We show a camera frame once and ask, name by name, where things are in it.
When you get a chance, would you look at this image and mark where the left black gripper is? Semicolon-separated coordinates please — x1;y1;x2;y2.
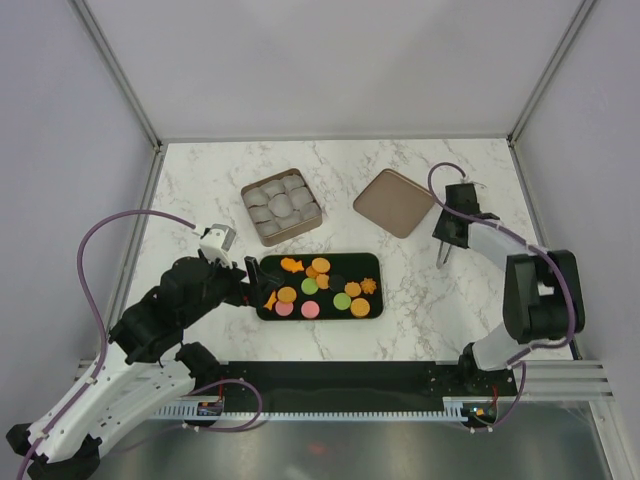
182;251;280;326

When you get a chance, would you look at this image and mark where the round tan biscuit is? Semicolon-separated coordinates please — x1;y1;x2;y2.
311;257;331;274
350;298;371;318
277;286;297;304

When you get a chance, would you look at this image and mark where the round tan biscuit top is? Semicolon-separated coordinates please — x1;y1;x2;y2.
311;257;331;274

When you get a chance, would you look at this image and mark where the black sandwich cookie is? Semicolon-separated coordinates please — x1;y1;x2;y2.
328;274;346;293

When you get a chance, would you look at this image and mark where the gold cookie tin box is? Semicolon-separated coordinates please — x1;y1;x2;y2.
241;168;323;247

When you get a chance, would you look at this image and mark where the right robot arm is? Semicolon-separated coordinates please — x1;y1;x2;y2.
433;183;586;395

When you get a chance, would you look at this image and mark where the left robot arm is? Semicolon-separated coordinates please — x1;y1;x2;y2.
6;255;282;479

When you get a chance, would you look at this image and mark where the orange fish cookie lower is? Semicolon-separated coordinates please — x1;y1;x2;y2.
263;291;278;311

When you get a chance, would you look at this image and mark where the orange fish cookie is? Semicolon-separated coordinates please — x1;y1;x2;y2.
280;257;306;274
263;291;278;311

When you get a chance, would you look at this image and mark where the pink macaron left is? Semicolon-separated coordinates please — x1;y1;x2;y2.
274;301;295;317

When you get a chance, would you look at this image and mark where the pink macaron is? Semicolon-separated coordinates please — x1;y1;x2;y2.
274;301;295;317
300;300;320;319

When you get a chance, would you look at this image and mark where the orange fish cookie upper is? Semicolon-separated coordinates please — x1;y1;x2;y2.
280;257;306;274

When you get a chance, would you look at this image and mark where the pink macaron right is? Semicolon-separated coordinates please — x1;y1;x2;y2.
300;300;320;319

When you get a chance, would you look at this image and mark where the dark green tray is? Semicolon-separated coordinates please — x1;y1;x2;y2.
258;253;384;321

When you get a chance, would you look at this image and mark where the gold tin lid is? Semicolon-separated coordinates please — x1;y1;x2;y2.
353;168;435;239

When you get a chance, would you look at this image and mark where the orange flower cookie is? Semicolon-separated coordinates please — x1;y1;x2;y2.
360;277;378;295

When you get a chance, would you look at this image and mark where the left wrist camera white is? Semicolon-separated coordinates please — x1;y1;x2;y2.
192;223;236;268

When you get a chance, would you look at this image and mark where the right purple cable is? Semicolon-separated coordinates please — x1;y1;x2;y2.
428;162;577;436

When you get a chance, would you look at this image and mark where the purple cable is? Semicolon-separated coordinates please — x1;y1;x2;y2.
14;210;204;480
428;162;577;436

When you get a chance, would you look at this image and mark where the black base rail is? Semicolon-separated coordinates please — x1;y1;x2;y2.
196;361;517;415

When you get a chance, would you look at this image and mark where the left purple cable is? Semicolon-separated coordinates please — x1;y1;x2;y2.
14;210;204;480

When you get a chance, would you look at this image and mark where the aluminium frame rail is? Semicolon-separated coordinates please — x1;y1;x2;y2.
146;360;613;422

